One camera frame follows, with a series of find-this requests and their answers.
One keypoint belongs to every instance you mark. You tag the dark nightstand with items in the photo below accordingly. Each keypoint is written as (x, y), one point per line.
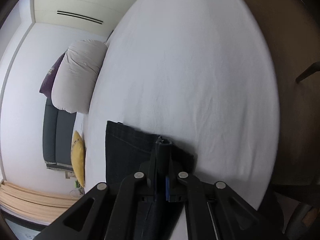
(78, 190)

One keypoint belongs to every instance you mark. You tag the white bed mattress sheet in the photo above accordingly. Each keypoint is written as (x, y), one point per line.
(196, 72)

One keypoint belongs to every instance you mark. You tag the cream wardrobe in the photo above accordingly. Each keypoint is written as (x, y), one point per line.
(95, 16)

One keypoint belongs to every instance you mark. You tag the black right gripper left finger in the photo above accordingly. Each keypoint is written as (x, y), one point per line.
(106, 211)

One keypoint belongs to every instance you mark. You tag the beige duvet bundle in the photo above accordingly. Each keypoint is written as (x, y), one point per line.
(77, 75)

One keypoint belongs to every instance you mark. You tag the dark denim pants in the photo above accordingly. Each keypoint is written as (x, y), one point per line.
(140, 159)

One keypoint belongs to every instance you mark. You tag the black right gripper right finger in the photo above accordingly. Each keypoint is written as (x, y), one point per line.
(216, 211)

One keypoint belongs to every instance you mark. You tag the purple pillow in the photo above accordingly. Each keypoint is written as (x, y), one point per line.
(47, 83)

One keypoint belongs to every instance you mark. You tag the beige curtain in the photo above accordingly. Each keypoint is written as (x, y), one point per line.
(36, 205)

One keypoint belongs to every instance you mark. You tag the yellow cushion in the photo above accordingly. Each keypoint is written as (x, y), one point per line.
(78, 158)

